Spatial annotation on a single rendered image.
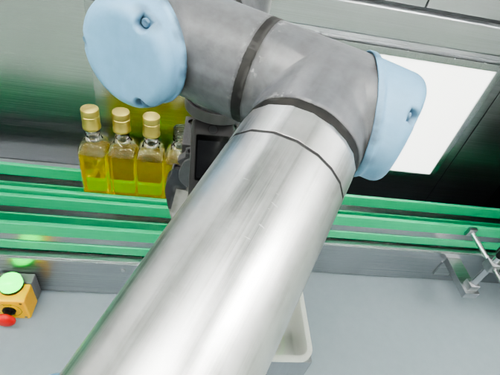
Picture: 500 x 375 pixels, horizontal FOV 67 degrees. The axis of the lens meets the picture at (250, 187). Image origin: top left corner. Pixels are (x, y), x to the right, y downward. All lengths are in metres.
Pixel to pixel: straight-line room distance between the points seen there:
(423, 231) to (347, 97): 0.87
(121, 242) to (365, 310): 0.64
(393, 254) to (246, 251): 0.94
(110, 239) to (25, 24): 0.47
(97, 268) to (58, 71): 0.44
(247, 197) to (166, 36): 0.12
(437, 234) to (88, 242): 0.85
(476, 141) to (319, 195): 1.03
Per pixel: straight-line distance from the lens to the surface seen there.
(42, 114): 1.05
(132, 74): 0.27
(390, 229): 1.04
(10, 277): 0.94
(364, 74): 0.24
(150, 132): 0.79
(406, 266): 1.16
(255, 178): 0.18
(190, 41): 0.26
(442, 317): 1.19
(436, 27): 0.94
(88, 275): 0.94
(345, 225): 0.98
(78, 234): 0.86
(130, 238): 0.84
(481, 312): 1.28
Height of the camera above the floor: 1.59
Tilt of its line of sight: 42 degrees down
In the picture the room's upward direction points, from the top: 13 degrees clockwise
